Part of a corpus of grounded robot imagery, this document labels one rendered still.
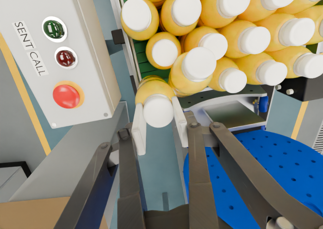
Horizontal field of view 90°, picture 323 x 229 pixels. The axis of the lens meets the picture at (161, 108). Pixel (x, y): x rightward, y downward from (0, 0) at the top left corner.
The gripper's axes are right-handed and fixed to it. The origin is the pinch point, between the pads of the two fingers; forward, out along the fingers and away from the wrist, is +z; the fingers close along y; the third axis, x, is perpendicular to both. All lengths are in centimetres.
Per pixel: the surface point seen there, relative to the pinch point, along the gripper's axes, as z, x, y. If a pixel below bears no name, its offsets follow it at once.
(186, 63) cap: 3.3, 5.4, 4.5
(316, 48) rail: 19.2, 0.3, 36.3
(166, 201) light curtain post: 104, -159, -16
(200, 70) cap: 2.9, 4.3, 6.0
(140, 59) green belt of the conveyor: 26.8, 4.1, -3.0
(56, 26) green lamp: 5.8, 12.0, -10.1
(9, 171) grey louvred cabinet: 102, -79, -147
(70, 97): 5.6, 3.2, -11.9
